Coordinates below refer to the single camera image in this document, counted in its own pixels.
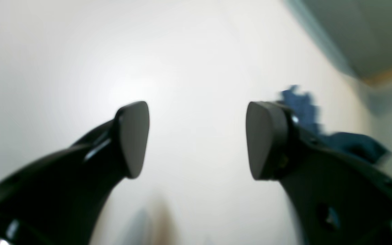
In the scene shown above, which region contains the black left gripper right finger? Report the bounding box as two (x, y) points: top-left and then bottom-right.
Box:
(246, 102), (392, 245)

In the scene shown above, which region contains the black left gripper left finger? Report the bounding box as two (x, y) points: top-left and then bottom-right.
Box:
(0, 101), (150, 245)

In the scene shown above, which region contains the dark navy t-shirt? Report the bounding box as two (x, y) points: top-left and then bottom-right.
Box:
(280, 85), (391, 165)

